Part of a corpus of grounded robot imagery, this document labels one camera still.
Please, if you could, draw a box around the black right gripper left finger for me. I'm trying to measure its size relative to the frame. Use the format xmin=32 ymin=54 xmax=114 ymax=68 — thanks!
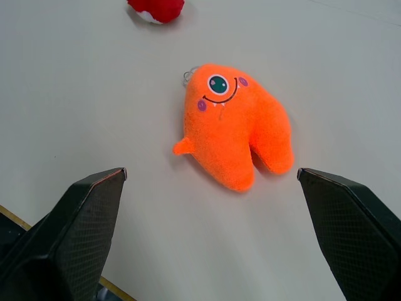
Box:
xmin=0 ymin=167 xmax=128 ymax=301

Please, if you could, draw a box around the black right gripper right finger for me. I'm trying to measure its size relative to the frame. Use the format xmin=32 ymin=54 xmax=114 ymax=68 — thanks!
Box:
xmin=296 ymin=167 xmax=401 ymax=301

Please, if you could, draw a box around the orange one-eyed monster plush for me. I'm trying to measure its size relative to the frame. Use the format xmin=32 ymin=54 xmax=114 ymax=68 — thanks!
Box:
xmin=172 ymin=63 xmax=295 ymax=193

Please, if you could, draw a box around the red and white plush toy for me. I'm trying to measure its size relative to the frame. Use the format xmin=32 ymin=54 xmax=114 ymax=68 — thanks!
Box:
xmin=126 ymin=0 xmax=185 ymax=25

